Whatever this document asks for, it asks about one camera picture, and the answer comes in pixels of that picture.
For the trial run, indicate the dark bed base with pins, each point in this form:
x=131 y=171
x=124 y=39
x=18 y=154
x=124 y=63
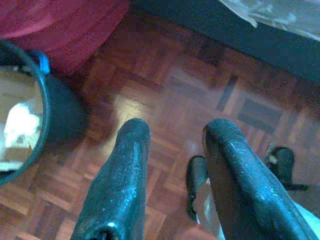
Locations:
x=250 y=42

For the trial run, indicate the small white tissue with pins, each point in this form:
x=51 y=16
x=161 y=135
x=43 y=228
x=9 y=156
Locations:
x=21 y=125

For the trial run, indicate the silver robot leg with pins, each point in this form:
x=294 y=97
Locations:
x=207 y=215
x=312 y=212

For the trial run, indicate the silver right robot leg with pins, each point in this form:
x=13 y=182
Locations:
x=312 y=212

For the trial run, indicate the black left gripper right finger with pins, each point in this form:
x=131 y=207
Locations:
x=247 y=195

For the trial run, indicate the red fabric cushion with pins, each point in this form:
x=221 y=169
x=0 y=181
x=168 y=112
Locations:
x=62 y=30

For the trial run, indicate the silver left robot leg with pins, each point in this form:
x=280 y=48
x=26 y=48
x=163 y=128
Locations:
x=207 y=215

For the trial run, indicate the black round trash bin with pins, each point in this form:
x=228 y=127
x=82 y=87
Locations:
x=60 y=105

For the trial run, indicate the black right robot foot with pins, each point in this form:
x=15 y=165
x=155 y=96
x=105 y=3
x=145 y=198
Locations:
x=283 y=162

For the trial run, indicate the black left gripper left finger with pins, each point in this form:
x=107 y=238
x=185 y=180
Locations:
x=117 y=190

